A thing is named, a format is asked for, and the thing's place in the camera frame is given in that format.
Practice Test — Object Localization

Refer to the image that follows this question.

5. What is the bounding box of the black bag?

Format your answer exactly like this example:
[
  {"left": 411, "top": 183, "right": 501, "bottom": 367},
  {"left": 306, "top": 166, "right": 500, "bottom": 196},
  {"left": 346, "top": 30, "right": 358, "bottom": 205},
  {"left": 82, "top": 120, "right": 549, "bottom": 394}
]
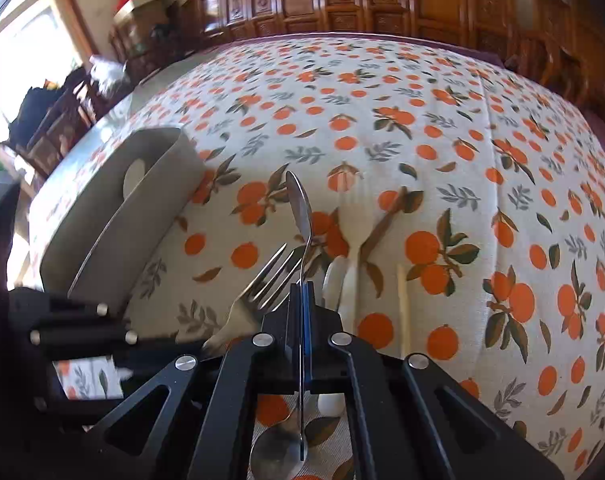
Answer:
[{"left": 10, "top": 84, "right": 59, "bottom": 137}]

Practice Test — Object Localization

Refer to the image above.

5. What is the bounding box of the carved wooden armchair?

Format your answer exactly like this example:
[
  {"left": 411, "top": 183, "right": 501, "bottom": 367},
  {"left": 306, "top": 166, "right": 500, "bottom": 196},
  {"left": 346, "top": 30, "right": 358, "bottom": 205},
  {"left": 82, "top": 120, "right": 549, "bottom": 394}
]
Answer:
[{"left": 505, "top": 0, "right": 605, "bottom": 113}]

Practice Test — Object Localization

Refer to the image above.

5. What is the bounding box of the white plastic bag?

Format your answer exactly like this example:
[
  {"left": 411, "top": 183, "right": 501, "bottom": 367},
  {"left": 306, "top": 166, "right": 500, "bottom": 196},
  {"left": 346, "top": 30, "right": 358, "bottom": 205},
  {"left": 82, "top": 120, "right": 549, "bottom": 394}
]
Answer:
[{"left": 89, "top": 55, "right": 129, "bottom": 92}]

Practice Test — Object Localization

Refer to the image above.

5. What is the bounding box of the orange print tablecloth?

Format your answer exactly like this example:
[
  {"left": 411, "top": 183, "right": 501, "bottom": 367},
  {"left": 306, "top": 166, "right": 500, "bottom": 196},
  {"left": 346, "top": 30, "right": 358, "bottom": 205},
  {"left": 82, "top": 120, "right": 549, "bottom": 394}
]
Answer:
[{"left": 30, "top": 35, "right": 605, "bottom": 480}]

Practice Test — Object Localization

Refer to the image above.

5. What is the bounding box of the white plastic stick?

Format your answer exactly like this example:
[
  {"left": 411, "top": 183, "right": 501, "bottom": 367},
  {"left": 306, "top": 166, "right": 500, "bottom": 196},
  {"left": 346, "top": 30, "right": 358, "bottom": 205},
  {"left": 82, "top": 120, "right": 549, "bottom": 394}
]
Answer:
[{"left": 396, "top": 261, "right": 411, "bottom": 357}]

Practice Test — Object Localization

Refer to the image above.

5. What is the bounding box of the metal spoon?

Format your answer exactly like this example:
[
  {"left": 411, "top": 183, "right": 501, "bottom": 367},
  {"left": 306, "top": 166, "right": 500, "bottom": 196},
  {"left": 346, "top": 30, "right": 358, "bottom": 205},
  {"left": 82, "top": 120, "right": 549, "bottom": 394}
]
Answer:
[
  {"left": 285, "top": 170, "right": 314, "bottom": 463},
  {"left": 250, "top": 424, "right": 309, "bottom": 480}
]

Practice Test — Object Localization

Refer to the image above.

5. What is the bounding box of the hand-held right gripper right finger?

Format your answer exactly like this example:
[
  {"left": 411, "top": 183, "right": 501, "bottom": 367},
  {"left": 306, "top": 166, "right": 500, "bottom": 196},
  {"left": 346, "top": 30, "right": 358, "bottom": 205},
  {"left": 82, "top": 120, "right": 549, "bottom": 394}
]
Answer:
[{"left": 302, "top": 282, "right": 565, "bottom": 480}]

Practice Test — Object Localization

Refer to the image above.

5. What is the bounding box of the long purple sofa cushion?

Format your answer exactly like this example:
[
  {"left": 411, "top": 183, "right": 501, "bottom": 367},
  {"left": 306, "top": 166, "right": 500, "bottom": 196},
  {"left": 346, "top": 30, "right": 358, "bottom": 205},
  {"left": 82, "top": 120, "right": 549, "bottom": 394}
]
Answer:
[{"left": 217, "top": 34, "right": 510, "bottom": 68}]

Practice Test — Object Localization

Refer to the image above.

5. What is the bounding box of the white flat box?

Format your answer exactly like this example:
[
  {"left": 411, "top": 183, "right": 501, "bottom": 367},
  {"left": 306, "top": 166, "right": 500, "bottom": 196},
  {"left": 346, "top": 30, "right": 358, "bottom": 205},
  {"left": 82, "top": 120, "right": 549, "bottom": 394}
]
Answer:
[{"left": 113, "top": 0, "right": 169, "bottom": 25}]

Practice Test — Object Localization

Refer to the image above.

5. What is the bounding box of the small white plastic spoon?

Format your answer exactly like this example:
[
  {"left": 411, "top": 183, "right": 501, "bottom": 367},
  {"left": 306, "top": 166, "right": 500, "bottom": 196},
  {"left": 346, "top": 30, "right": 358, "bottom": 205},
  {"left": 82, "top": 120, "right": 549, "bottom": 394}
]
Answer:
[{"left": 322, "top": 255, "right": 351, "bottom": 312}]

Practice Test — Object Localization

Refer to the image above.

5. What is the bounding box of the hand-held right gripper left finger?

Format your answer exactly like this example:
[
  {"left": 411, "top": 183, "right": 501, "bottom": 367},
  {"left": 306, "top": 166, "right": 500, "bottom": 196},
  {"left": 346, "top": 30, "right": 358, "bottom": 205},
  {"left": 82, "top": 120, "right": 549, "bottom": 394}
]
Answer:
[{"left": 90, "top": 282, "right": 303, "bottom": 480}]

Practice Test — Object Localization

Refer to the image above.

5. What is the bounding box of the white plastic fork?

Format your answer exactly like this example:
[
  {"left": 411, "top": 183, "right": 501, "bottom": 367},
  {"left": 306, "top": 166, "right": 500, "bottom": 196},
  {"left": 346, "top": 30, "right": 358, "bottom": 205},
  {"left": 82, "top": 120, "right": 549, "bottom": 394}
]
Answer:
[{"left": 338, "top": 201, "right": 379, "bottom": 333}]

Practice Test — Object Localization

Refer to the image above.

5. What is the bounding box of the metal fork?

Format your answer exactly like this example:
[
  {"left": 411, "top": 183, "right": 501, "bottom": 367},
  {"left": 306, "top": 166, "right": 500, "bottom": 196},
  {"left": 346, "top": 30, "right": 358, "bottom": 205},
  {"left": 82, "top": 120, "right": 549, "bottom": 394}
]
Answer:
[{"left": 202, "top": 242, "right": 303, "bottom": 356}]

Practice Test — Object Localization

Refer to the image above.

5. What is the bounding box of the wooden door frame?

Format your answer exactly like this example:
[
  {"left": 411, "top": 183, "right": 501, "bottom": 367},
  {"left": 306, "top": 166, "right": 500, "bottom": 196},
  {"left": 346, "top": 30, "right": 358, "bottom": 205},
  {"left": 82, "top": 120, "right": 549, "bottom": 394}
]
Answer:
[{"left": 47, "top": 0, "right": 102, "bottom": 61}]

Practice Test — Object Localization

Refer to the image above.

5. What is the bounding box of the dark wooden cabinet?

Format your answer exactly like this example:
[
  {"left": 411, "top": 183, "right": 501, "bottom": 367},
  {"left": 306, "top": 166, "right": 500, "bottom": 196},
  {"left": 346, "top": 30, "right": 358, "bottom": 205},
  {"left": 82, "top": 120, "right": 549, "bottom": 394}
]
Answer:
[{"left": 110, "top": 5, "right": 184, "bottom": 82}]

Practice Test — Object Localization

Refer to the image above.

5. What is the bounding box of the rectangular metal tray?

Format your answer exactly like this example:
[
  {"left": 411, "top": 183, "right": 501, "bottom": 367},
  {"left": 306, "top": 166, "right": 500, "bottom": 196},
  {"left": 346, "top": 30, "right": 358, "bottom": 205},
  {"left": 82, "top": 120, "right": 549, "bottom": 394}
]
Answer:
[{"left": 40, "top": 127, "right": 206, "bottom": 311}]

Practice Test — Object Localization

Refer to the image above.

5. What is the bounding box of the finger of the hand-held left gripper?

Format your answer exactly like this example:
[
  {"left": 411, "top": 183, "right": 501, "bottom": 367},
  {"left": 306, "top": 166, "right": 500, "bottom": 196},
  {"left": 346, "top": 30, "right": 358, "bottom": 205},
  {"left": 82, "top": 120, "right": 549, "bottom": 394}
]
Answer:
[
  {"left": 32, "top": 355, "right": 150, "bottom": 428},
  {"left": 7, "top": 287, "right": 214, "bottom": 362}
]

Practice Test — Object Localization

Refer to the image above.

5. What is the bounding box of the wooden dining chair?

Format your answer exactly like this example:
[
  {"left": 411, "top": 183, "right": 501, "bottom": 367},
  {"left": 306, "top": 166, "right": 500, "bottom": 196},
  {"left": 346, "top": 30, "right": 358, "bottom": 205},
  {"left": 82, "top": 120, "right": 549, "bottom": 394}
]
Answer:
[{"left": 1, "top": 67, "right": 114, "bottom": 177}]

